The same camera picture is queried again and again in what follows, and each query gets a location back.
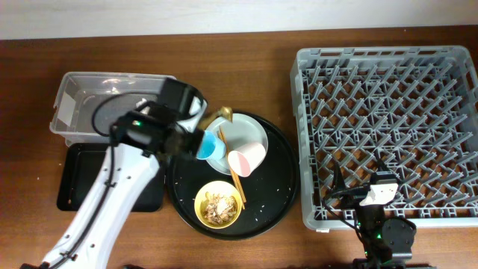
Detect clear plastic bin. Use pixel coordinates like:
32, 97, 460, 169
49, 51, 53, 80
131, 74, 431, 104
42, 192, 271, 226
49, 72, 169, 146

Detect pink cup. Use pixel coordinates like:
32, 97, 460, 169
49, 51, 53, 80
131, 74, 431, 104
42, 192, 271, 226
228, 142, 267, 177

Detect wooden chopstick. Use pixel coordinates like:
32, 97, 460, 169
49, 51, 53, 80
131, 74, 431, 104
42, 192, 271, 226
219, 127, 246, 208

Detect gold candy wrapper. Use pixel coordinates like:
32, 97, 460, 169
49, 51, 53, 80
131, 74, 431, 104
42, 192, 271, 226
197, 107, 233, 130

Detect yellow bowl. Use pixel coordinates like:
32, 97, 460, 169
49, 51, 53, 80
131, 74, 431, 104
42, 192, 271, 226
194, 181, 243, 229

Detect black rectangular tray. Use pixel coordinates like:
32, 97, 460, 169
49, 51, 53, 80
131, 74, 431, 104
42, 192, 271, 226
57, 143, 165, 212

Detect food scraps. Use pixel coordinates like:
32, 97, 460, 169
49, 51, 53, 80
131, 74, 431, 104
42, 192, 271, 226
202, 192, 238, 226

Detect round black tray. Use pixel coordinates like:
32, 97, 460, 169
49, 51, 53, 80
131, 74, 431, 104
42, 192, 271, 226
166, 114, 300, 241

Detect blue cup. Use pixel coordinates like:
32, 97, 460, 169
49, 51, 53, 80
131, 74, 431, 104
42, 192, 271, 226
196, 131, 226, 161

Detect grey dishwasher rack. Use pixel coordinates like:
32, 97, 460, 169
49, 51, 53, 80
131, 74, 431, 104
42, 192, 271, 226
290, 46, 477, 232

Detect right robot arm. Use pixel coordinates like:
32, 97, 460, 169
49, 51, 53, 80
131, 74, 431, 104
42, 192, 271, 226
325, 160, 416, 269

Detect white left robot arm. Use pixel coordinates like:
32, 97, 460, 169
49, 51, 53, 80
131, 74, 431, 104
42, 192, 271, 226
39, 78, 208, 268

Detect white plate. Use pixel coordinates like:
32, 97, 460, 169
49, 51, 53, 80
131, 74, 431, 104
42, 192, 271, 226
206, 113, 268, 175

